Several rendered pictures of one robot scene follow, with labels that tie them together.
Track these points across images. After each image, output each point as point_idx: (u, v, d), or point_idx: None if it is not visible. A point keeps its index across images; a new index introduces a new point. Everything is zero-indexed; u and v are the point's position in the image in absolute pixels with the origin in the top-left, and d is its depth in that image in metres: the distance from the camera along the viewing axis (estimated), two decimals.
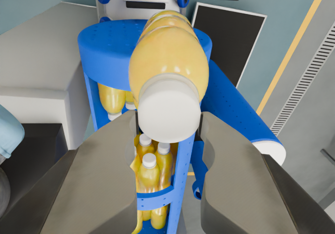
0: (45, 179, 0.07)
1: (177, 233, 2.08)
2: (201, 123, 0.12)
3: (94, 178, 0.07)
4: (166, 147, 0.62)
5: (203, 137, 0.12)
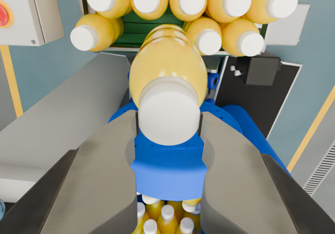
0: (45, 179, 0.07)
1: None
2: (201, 123, 0.12)
3: (94, 178, 0.07)
4: (189, 226, 0.57)
5: (203, 137, 0.12)
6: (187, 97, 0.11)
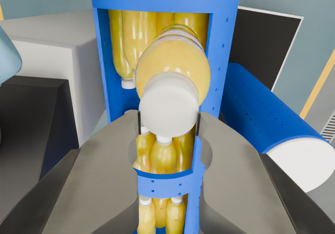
0: (48, 178, 0.07)
1: None
2: (198, 123, 0.12)
3: (96, 177, 0.07)
4: None
5: (201, 137, 0.12)
6: (185, 90, 0.12)
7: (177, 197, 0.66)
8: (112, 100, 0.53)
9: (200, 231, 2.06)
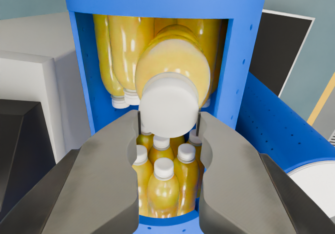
0: (48, 178, 0.07)
1: None
2: (198, 123, 0.12)
3: (96, 177, 0.07)
4: (189, 151, 0.43)
5: (201, 137, 0.12)
6: (185, 91, 0.12)
7: None
8: (100, 121, 0.44)
9: None
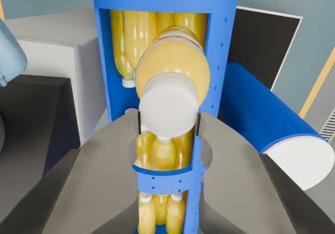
0: (48, 178, 0.07)
1: None
2: (198, 123, 0.12)
3: (96, 177, 0.07)
4: None
5: (201, 137, 0.12)
6: (185, 90, 0.12)
7: (177, 195, 0.67)
8: (113, 98, 0.54)
9: (200, 230, 2.07)
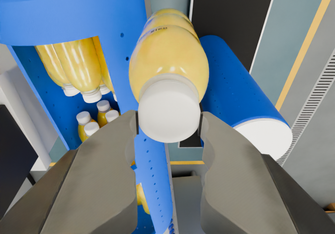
0: (45, 179, 0.07)
1: (199, 222, 2.02)
2: (201, 123, 0.12)
3: (94, 178, 0.07)
4: None
5: (203, 137, 0.12)
6: (95, 101, 0.44)
7: None
8: (59, 107, 0.56)
9: (200, 194, 2.26)
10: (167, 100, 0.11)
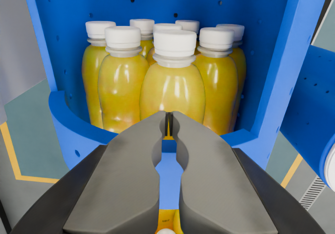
0: (76, 171, 0.08)
1: None
2: (171, 123, 0.12)
3: (120, 175, 0.08)
4: (224, 31, 0.22)
5: (175, 137, 0.12)
6: None
7: None
8: None
9: None
10: (165, 230, 0.35)
